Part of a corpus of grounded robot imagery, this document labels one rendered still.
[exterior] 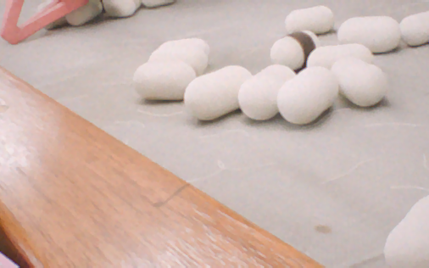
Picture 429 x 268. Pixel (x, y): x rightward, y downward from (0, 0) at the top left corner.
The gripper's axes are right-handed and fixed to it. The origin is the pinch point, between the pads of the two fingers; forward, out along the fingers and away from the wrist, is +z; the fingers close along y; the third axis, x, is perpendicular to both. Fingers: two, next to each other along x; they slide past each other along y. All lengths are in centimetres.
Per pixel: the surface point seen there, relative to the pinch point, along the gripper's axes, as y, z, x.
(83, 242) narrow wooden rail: 44.8, 5.9, -7.2
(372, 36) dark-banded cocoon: 32.2, -9.6, 7.8
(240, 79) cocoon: 33.7, -2.5, 1.1
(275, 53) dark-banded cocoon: 30.1, -5.7, 4.3
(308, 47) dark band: 30.7, -7.0, 5.5
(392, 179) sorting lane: 44.3, -0.9, 2.0
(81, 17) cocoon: 0.4, -4.8, 4.2
